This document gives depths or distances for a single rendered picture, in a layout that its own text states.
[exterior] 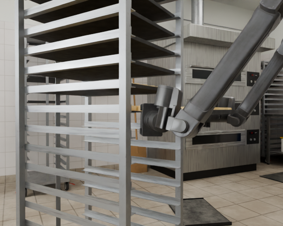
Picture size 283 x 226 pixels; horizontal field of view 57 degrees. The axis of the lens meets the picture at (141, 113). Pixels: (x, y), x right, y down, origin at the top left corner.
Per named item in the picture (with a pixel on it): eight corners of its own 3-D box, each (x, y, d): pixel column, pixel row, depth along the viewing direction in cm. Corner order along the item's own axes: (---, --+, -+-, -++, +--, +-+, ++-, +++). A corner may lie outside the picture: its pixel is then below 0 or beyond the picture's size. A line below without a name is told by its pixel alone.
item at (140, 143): (180, 149, 126) (180, 142, 126) (178, 149, 124) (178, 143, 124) (84, 140, 161) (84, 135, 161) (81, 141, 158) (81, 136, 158)
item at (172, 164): (180, 167, 126) (180, 161, 126) (178, 168, 124) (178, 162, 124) (84, 155, 161) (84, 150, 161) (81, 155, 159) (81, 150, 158)
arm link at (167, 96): (185, 134, 64) (194, 135, 72) (195, 89, 64) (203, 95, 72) (142, 123, 70) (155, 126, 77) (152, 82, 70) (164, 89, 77)
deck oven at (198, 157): (189, 187, 320) (190, 23, 317) (144, 167, 427) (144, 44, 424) (274, 173, 390) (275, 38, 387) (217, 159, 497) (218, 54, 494)
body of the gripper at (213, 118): (201, 105, 126) (214, 105, 128) (200, 126, 127) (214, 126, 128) (207, 105, 120) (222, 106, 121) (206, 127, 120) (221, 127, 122)
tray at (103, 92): (175, 92, 126) (175, 89, 126) (126, 86, 93) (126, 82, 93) (85, 96, 159) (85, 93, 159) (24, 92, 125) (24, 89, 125)
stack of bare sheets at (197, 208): (166, 202, 269) (166, 199, 269) (203, 200, 275) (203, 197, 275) (185, 228, 210) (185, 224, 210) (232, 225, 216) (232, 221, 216)
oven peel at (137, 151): (130, 174, 385) (122, 40, 406) (129, 174, 387) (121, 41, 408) (148, 171, 398) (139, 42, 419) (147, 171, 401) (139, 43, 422)
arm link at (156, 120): (151, 130, 69) (171, 135, 70) (157, 105, 69) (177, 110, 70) (145, 128, 75) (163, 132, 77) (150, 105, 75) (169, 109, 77)
